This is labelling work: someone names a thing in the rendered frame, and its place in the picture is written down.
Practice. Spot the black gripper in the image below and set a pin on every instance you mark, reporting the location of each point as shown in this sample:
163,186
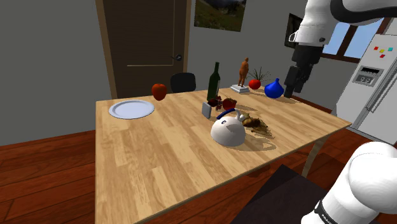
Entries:
307,56

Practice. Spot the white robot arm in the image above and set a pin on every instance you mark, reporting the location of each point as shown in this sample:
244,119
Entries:
369,183

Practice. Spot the blue vase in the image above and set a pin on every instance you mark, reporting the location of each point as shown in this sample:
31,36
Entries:
274,89

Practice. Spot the red pot with plant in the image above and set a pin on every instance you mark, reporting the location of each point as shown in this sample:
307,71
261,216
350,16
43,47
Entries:
255,83

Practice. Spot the orange figure on white base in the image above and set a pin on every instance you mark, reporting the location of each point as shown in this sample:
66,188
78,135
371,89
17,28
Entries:
243,74

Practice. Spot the brown crumpled leaf object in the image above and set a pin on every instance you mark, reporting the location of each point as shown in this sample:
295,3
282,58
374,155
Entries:
256,124

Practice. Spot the white refrigerator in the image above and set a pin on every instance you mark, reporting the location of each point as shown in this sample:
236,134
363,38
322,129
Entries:
372,90

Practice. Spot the dark red flower bunch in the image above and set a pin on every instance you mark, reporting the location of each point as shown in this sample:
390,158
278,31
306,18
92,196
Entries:
216,102

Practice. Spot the dark green wine bottle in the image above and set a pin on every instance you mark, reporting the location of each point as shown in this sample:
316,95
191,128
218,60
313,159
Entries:
213,83

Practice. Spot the small grey box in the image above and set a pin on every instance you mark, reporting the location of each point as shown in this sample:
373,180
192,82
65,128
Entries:
206,110

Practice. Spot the black chair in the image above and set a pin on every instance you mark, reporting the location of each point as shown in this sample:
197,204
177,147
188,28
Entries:
183,82

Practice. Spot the dark robot stand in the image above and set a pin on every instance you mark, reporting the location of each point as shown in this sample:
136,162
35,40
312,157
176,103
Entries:
279,201

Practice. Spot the red apple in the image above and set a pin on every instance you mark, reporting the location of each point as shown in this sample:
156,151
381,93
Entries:
159,91

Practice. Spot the light wooden table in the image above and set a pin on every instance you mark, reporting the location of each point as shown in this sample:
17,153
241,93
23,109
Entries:
161,155

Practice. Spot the dark brown door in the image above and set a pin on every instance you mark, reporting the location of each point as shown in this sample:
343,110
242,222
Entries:
145,43

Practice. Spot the white round plate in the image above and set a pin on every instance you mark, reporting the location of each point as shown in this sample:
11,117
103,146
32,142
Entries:
131,109

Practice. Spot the dark framed wall picture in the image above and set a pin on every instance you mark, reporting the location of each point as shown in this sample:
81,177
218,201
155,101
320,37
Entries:
292,29

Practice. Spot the window with brown frame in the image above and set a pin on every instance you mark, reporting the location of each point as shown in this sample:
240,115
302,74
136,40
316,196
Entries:
353,40

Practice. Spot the landscape wall picture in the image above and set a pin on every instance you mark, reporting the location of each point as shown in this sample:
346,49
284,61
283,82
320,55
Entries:
220,14

